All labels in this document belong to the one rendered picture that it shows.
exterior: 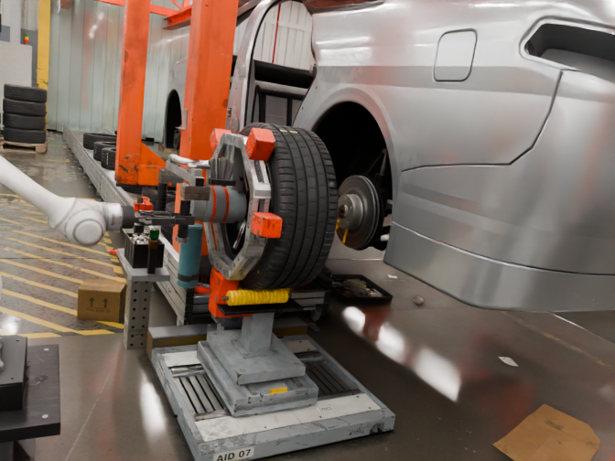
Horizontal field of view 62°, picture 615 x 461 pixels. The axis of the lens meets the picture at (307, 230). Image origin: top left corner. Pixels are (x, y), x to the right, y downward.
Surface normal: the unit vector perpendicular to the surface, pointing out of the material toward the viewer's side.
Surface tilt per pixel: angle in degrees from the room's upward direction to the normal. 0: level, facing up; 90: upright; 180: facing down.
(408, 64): 90
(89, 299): 90
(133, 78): 90
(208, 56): 90
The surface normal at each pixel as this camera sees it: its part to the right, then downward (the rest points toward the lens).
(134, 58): 0.47, 0.25
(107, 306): 0.13, 0.23
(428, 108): -0.88, -0.02
